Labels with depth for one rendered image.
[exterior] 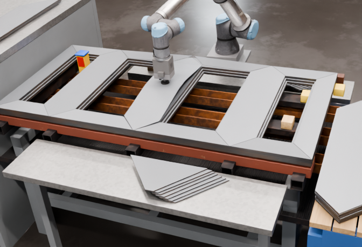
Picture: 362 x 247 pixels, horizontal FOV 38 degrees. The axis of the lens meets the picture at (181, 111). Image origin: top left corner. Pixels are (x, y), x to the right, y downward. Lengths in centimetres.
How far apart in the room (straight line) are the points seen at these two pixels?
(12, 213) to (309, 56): 292
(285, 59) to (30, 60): 251
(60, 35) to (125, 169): 119
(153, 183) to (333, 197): 69
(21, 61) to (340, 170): 174
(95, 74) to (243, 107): 86
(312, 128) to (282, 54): 262
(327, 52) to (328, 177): 298
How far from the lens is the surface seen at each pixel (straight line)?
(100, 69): 288
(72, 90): 271
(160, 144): 229
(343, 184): 200
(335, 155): 214
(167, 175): 213
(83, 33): 340
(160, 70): 251
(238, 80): 299
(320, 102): 247
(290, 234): 240
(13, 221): 312
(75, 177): 227
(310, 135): 224
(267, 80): 263
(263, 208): 202
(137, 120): 237
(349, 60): 478
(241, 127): 228
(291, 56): 481
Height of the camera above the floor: 212
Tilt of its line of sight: 32 degrees down
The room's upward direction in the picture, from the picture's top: 5 degrees counter-clockwise
